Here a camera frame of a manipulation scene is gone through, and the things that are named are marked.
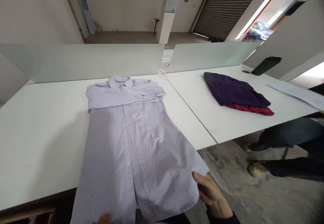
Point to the person's left hand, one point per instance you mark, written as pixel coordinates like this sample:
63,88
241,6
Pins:
104,219

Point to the person's right hand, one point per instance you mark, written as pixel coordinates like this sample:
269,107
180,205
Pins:
211,196

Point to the person's left fingers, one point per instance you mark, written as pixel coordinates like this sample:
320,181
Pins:
104,218

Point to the striped light purple shirt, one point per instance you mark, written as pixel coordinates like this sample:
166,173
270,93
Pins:
131,143

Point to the wide frosted glass divider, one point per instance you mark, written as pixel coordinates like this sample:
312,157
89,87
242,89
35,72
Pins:
83,61

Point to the printed papers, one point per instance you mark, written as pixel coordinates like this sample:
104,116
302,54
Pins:
167,55

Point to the folded dark purple garment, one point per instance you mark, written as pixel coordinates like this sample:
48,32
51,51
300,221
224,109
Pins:
233,89

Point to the folded red garment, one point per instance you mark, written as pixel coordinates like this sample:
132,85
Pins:
255,109

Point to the narrow frosted glass divider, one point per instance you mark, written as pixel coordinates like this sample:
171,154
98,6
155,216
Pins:
212,56

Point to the small dark wooden stool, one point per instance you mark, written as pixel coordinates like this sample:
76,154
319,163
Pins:
155,23

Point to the blue and white leaning panel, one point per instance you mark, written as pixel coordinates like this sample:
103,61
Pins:
87,16

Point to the white pillar with blue poster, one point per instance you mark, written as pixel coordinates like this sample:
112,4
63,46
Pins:
169,11

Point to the dark green bottle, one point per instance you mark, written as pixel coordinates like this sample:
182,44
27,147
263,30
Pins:
265,65

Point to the white paper sheet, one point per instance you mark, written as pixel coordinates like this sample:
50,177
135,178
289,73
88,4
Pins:
296,92

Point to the grey roller shutter door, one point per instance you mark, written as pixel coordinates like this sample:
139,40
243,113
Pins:
225,8

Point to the white partition panel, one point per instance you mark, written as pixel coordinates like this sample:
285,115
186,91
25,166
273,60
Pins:
291,39

